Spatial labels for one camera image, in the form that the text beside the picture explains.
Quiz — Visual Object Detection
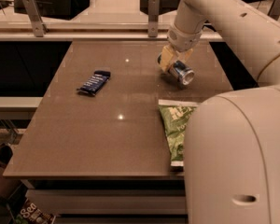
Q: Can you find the green chip bag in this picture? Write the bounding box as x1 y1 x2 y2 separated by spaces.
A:
159 100 199 168

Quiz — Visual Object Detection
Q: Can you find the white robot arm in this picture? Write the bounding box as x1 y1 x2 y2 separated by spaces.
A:
161 0 280 224

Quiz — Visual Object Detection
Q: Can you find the left metal railing bracket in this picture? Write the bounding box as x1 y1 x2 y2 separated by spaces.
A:
22 0 47 37

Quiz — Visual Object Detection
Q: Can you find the metal railing bracket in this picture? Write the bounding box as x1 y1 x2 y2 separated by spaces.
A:
147 0 160 37
268 0 280 21
22 0 47 37

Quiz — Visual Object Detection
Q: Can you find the dark blue snack bar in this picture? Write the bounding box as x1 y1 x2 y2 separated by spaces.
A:
77 70 111 96

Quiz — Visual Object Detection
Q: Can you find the right metal railing bracket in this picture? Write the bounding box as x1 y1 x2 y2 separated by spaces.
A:
268 0 280 21

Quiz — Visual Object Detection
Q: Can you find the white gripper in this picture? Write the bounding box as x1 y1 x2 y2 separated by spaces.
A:
160 24 202 72

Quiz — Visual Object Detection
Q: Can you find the middle metal railing bracket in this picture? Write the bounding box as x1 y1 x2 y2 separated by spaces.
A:
147 0 160 37

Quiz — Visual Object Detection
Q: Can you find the black box on counter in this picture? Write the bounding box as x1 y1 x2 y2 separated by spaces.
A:
13 0 91 21

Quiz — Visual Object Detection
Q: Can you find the blue silver redbull can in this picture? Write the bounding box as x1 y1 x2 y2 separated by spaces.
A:
157 55 194 86

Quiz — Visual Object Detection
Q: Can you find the magazine on lower shelf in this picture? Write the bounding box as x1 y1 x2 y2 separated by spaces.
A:
15 200 56 224

